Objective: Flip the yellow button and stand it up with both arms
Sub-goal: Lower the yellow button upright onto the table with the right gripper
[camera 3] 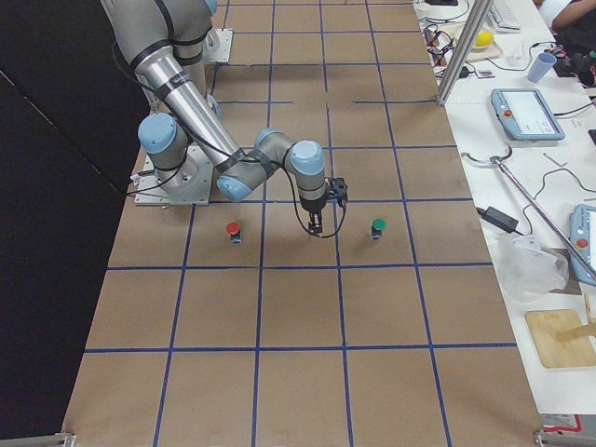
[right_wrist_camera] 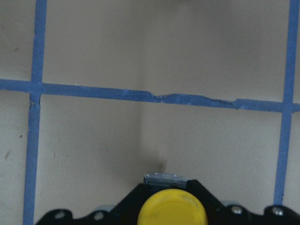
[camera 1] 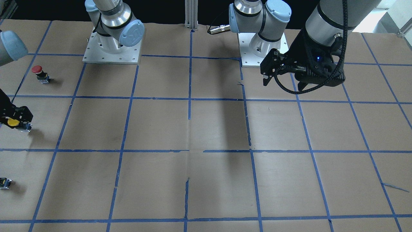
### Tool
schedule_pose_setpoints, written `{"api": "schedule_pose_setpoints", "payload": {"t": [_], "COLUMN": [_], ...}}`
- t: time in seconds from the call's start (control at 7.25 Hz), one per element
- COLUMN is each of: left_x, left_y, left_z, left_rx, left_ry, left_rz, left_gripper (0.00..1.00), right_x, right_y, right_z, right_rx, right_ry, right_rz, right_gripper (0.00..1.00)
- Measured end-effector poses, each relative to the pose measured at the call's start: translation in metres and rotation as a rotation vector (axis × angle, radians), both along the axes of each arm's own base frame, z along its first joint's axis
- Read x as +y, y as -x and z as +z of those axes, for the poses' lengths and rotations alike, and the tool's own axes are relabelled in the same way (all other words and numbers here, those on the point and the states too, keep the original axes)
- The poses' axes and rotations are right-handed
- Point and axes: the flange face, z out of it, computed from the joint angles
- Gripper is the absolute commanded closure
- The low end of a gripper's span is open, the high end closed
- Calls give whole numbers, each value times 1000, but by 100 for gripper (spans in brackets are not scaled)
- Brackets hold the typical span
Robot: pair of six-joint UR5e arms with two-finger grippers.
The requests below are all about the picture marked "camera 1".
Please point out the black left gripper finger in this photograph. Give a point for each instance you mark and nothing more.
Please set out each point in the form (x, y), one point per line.
(301, 86)
(270, 66)

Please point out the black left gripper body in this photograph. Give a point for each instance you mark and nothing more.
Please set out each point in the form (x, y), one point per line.
(297, 52)

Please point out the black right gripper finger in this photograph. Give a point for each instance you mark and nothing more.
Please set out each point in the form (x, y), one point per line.
(22, 114)

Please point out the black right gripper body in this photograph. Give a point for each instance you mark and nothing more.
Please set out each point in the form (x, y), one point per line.
(9, 112)

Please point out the yellow push button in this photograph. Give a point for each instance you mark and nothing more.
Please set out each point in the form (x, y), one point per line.
(21, 126)

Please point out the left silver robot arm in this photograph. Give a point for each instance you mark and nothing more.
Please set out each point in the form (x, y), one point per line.
(328, 19)

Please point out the red push button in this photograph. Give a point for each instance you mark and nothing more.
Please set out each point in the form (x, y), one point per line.
(42, 76)

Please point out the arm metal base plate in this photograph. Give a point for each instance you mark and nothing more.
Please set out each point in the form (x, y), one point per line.
(253, 49)
(107, 50)

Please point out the aluminium frame post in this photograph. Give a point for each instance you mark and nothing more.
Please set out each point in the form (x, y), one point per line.
(191, 14)

